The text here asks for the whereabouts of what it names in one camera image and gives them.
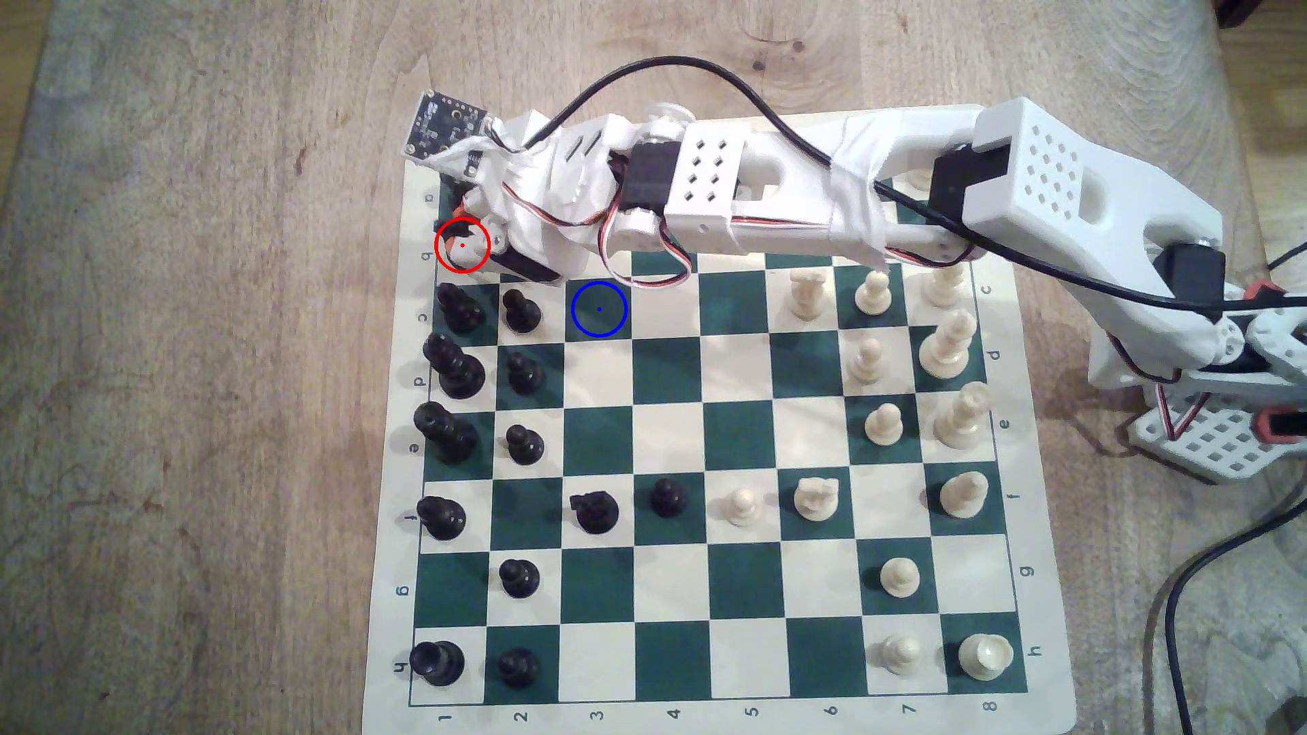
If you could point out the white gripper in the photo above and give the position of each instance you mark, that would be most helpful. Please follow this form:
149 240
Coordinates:
527 264

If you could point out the black queen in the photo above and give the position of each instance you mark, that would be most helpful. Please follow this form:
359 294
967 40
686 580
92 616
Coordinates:
459 376

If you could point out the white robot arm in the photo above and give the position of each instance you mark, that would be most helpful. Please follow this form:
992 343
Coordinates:
1041 174

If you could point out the orange table clamp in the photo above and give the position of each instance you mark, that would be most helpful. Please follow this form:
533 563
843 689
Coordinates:
1282 424
1263 292

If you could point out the white bishop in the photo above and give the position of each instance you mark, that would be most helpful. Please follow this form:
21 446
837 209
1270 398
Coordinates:
945 288
963 496

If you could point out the black bishop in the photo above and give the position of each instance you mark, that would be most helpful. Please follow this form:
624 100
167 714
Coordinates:
444 521
462 311

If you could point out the white perforated base plate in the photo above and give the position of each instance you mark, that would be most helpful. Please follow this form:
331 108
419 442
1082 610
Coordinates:
1215 444

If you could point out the white queen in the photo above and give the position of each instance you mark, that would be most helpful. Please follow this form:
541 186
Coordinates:
945 352

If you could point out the black pawn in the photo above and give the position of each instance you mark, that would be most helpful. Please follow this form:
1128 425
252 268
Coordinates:
668 499
526 376
519 669
526 447
520 580
523 314

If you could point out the camera circuit board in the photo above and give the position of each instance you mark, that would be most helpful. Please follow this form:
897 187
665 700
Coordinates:
444 122

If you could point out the white knight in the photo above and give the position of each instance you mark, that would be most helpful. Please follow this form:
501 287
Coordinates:
806 296
816 500

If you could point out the black knight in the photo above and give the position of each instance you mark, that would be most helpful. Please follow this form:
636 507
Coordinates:
454 247
598 514

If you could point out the green and cream chess mat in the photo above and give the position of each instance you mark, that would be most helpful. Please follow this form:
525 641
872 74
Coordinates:
664 439

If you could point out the white king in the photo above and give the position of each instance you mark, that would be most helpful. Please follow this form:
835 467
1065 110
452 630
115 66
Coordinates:
962 421

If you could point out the black king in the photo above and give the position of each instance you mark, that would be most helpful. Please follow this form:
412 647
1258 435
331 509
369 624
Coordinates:
454 439

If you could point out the white pawn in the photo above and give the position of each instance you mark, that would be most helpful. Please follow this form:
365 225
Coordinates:
884 426
873 296
900 579
743 507
867 362
902 655

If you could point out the white rook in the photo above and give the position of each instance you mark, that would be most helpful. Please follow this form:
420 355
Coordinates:
984 658

